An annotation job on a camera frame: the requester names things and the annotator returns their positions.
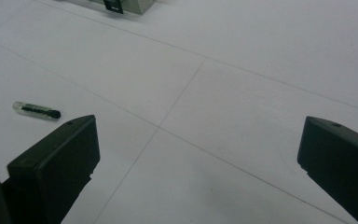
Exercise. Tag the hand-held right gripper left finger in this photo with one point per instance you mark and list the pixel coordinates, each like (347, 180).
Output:
(52, 168)

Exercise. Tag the clear vial with black cap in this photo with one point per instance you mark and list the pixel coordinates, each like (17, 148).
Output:
(36, 109)

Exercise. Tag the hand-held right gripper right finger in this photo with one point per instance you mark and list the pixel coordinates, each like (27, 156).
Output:
(341, 158)

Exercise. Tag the black clip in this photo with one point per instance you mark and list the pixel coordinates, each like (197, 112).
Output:
(113, 6)

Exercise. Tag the grey box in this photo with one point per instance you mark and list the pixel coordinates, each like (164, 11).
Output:
(127, 5)

